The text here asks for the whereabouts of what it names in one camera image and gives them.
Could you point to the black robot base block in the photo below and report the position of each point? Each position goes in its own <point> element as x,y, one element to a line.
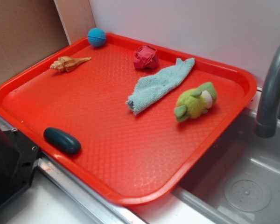
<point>18,158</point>

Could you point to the red plastic tray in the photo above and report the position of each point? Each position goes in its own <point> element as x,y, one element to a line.
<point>128,159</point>

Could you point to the light blue microfiber cloth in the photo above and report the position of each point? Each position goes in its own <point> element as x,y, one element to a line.
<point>152,88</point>

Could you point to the green plush frog toy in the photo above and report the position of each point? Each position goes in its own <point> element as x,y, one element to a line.
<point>193,103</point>

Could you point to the dark green oval soap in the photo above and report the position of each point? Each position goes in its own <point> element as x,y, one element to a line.
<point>62,140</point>

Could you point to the blue textured ball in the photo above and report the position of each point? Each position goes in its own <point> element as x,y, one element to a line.
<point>96,37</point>

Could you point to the striped brown seashell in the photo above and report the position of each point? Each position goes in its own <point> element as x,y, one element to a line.
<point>67,63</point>

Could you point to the grey plastic sink basin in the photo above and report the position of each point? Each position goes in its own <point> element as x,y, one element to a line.
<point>237,181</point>

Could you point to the grey toy faucet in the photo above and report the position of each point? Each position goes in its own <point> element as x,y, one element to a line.
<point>268,112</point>

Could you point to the brown cardboard panel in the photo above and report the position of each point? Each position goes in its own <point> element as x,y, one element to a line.
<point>30,31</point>

